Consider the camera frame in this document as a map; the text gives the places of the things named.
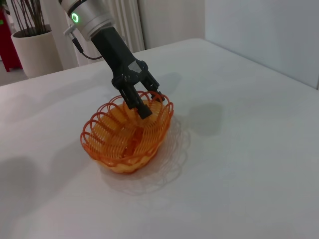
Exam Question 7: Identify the orange plastic wire basket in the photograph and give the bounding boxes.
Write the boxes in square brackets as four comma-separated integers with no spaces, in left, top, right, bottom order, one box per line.
[80,90,174,174]

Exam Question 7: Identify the red cabinet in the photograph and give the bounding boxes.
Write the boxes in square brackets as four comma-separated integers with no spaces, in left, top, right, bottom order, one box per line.
[0,8,21,73]

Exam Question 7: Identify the silver left arm cable plug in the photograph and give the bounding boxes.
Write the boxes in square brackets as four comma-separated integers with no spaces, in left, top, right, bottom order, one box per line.
[63,24,77,37]

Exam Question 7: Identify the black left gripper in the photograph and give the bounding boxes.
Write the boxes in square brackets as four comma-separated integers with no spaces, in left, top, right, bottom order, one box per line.
[91,26,165,120]

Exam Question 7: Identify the dark thin-stemmed plant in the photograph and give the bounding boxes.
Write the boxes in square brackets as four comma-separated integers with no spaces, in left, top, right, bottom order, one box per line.
[6,0,49,35]

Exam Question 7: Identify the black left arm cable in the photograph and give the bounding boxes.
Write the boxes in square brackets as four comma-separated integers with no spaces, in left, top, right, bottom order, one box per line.
[71,34,103,60]

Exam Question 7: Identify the cream round plant pot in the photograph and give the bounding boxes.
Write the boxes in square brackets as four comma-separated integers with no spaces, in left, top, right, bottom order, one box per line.
[11,24,63,79]

